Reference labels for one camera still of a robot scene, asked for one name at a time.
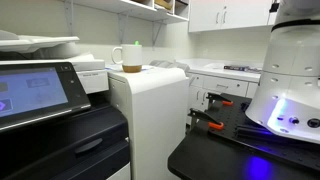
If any white and brown mug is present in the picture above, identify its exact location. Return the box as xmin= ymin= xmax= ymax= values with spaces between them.
xmin=111 ymin=43 xmax=143 ymax=74

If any white copier finisher unit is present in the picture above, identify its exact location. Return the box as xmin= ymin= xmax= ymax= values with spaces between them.
xmin=105 ymin=64 xmax=190 ymax=180

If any white countertop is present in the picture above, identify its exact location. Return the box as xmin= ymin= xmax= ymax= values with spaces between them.
xmin=175 ymin=58 xmax=264 ymax=84

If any white base cabinet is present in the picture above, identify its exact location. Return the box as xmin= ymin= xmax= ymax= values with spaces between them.
xmin=185 ymin=72 xmax=260 ymax=126

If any dark book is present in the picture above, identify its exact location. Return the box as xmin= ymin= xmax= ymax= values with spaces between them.
xmin=223 ymin=64 xmax=263 ymax=74

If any black perforated mounting table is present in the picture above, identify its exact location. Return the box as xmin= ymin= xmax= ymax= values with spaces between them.
xmin=167 ymin=92 xmax=320 ymax=180

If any white mail sorter shelf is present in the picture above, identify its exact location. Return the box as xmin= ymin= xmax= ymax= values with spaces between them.
xmin=62 ymin=0 xmax=191 ymax=25

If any white and black office copier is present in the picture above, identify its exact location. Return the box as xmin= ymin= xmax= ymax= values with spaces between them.
xmin=0 ymin=29 xmax=132 ymax=180

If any copier touchscreen panel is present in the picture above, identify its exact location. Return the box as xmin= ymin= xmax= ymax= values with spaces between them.
xmin=0 ymin=61 xmax=92 ymax=133

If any black clamp with orange handle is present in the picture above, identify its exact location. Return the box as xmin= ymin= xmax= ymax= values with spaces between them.
xmin=187 ymin=107 xmax=225 ymax=131
xmin=205 ymin=92 xmax=235 ymax=107

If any white shelf bracket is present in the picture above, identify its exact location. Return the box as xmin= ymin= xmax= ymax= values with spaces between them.
xmin=63 ymin=0 xmax=75 ymax=37
xmin=151 ymin=19 xmax=165 ymax=48
xmin=116 ymin=10 xmax=132 ymax=45

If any white wall cabinet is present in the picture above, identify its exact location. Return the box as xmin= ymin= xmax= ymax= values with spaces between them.
xmin=188 ymin=0 xmax=281 ymax=34

